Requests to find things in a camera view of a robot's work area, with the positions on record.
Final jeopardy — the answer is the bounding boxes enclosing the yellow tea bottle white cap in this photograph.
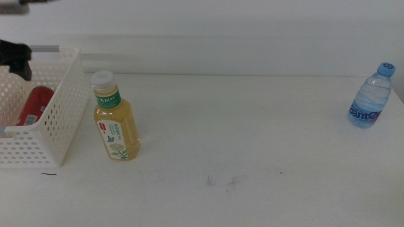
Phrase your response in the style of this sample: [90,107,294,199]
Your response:
[90,70,141,161]

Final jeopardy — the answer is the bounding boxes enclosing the red soda can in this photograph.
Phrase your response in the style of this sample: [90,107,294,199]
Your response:
[15,85,56,127]

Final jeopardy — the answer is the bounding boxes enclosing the white perforated plastic basket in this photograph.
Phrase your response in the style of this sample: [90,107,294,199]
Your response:
[0,46,90,168]

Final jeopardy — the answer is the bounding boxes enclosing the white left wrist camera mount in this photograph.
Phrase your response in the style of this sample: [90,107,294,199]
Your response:
[0,2,30,15]

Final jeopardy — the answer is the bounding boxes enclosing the black left camera cable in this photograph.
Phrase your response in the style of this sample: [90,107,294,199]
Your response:
[18,0,61,5]

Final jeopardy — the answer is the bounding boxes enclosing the clear water bottle blue cap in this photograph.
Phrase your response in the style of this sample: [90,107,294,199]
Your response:
[347,62,396,129]

